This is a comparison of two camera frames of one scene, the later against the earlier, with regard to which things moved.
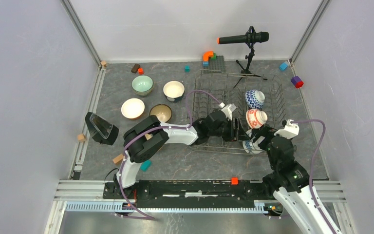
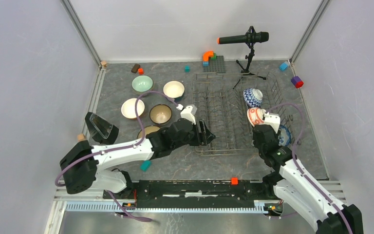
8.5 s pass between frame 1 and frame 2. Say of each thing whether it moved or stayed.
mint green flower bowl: stayed
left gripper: moved
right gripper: stayed
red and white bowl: stayed
